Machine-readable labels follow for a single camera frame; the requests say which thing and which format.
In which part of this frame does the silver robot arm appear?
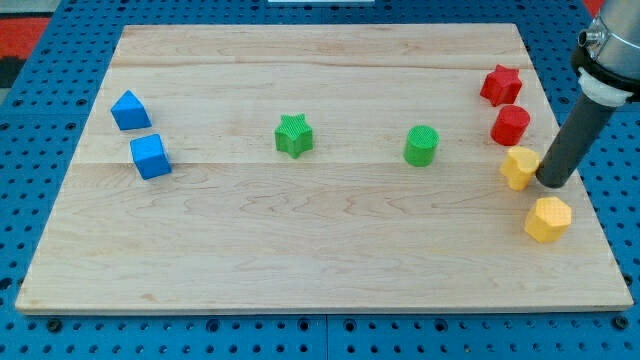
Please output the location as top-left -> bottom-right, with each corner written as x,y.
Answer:
571,0 -> 639,107

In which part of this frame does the blue triangle block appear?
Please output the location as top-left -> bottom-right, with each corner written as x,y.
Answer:
110,90 -> 151,131

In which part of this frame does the wooden board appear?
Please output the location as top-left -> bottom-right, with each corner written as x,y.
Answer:
15,23 -> 633,315

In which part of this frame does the green star block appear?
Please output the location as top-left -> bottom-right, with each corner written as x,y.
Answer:
274,113 -> 313,159

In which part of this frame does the green cylinder block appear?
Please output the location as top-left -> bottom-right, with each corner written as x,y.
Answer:
403,125 -> 440,167

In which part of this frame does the blue cube block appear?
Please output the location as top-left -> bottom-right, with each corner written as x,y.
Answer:
130,134 -> 172,180

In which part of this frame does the red cylinder block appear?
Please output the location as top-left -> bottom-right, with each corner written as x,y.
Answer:
490,105 -> 531,146

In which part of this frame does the yellow heart block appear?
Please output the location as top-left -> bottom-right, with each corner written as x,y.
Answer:
499,146 -> 541,191

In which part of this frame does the red star block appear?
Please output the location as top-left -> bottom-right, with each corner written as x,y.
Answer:
480,64 -> 522,107

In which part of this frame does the yellow hexagon block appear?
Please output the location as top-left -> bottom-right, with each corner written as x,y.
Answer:
524,196 -> 573,243

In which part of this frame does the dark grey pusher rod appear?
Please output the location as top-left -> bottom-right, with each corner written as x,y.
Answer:
536,94 -> 616,188

